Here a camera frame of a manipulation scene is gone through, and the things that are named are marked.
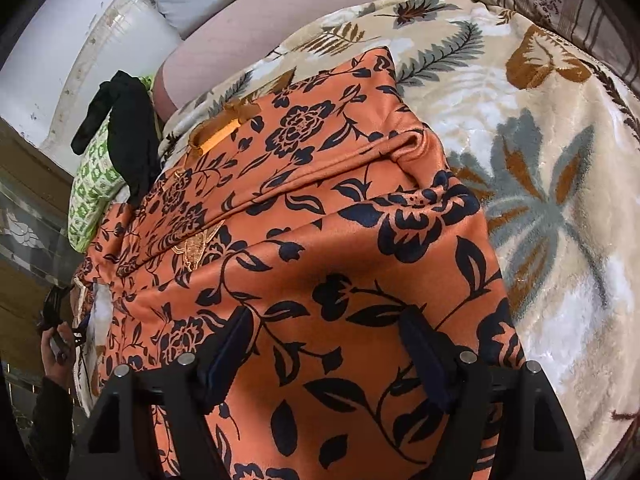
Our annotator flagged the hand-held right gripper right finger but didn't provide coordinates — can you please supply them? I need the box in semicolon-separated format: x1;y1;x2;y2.
399;307;587;480

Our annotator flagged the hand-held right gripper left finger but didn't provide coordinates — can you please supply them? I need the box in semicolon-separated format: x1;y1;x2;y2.
67;306;255;480

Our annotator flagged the orange floral garment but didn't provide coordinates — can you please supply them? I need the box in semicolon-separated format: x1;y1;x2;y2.
75;46;532;480

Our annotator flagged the person's left forearm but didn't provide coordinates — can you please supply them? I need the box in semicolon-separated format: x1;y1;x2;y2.
27;374;77;480

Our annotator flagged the person's left hand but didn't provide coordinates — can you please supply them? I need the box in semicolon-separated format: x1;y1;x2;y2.
39;323;77;389

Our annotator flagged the wooden glass-front cabinet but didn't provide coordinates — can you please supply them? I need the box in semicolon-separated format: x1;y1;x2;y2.
0;119;87;396

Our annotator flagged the green patterned pillow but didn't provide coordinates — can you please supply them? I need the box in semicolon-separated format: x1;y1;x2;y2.
67;75;157;254

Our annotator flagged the black cloth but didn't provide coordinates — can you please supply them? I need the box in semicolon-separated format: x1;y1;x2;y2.
71;70;164;209

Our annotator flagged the cream leaf-print blanket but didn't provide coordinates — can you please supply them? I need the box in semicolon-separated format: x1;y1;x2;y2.
75;0;640;480

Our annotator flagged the pink bed sheet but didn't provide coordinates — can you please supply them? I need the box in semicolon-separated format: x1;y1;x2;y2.
150;0;466;117

